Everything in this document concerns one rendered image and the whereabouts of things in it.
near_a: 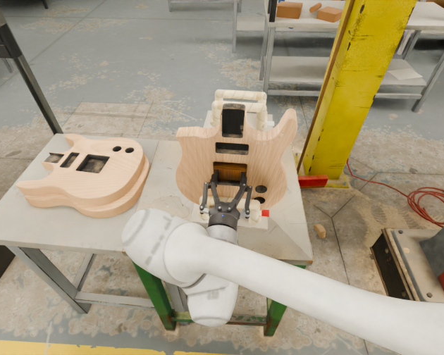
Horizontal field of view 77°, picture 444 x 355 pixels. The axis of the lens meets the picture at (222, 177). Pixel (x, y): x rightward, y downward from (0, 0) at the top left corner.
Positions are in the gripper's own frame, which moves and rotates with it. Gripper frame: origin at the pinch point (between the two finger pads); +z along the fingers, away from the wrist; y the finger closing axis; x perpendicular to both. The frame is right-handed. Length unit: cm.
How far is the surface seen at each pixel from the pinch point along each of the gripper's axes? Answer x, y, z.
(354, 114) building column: -48, 75, 114
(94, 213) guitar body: -22, -48, -4
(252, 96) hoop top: 5.2, 4.9, 37.4
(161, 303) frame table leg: -70, -28, -16
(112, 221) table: -24.9, -42.3, -4.5
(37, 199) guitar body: -20, -71, -1
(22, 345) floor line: -115, -109, -33
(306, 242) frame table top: -21.9, 26.8, -7.0
